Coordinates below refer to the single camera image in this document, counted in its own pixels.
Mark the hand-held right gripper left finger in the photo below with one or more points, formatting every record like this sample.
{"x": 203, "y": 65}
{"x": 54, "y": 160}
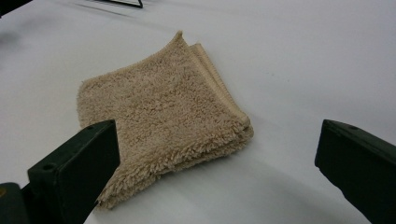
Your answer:
{"x": 74, "y": 169}

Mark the black metal stand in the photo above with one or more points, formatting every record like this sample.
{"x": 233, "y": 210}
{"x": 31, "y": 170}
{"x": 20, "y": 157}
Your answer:
{"x": 120, "y": 3}

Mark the dark object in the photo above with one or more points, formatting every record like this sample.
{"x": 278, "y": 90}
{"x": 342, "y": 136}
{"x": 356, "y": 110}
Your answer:
{"x": 11, "y": 4}

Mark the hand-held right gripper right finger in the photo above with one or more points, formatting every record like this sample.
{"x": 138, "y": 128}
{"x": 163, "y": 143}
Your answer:
{"x": 358, "y": 168}

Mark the beige towel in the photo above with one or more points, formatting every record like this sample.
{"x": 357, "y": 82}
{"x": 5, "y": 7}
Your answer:
{"x": 168, "y": 121}

